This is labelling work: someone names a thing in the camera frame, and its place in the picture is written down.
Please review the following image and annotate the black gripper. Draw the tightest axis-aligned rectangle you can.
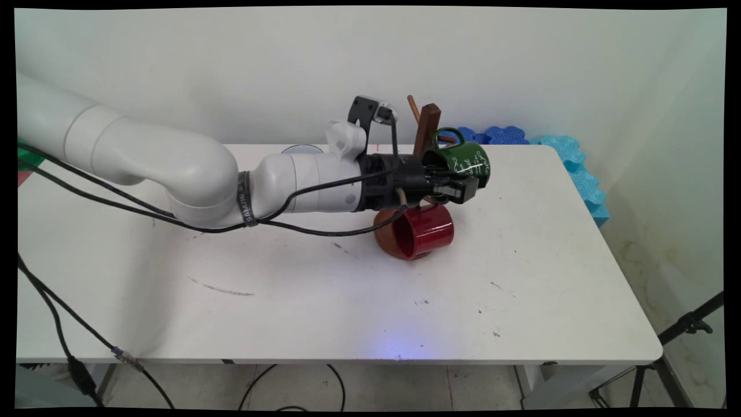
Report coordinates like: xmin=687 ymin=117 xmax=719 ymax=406
xmin=355 ymin=153 xmax=480 ymax=213

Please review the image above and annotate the black cable with silver plug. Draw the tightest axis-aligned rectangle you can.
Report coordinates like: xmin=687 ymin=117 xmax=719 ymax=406
xmin=17 ymin=254 xmax=176 ymax=409

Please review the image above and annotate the grey velcro strap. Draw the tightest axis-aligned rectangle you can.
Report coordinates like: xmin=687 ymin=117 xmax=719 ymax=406
xmin=237 ymin=170 xmax=260 ymax=228

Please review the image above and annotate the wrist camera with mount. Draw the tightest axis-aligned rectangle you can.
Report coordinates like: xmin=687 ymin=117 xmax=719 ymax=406
xmin=324 ymin=95 xmax=400 ymax=162

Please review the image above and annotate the white table leg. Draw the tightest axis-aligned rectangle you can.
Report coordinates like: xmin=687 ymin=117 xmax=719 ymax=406
xmin=93 ymin=363 xmax=118 ymax=401

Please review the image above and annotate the brown wooden mug tree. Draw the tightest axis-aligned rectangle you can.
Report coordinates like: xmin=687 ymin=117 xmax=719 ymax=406
xmin=373 ymin=95 xmax=459 ymax=261

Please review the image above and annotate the black cable under table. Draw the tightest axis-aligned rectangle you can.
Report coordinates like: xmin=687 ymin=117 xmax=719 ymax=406
xmin=237 ymin=363 xmax=347 ymax=412

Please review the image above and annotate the black tripod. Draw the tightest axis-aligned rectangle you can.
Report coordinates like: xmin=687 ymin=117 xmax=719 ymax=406
xmin=588 ymin=290 xmax=725 ymax=409

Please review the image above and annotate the green foam mat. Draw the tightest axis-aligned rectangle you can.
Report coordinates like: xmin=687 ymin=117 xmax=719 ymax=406
xmin=17 ymin=138 xmax=46 ymax=173

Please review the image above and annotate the green mug with white print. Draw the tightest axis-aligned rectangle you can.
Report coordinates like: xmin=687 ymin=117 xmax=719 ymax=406
xmin=420 ymin=127 xmax=492 ymax=189

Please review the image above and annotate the black cable with black adapter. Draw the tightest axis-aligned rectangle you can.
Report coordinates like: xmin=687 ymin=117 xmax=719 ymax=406
xmin=17 ymin=272 xmax=106 ymax=407

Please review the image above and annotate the red ceramic mug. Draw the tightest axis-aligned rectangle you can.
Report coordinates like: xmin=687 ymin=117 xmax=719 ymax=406
xmin=391 ymin=201 xmax=455 ymax=261

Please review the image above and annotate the black camera cable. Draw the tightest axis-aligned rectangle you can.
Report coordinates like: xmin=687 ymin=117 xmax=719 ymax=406
xmin=17 ymin=116 xmax=401 ymax=228

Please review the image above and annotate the light blue foam mat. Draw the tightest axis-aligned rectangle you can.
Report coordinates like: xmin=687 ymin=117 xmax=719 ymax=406
xmin=528 ymin=135 xmax=610 ymax=228

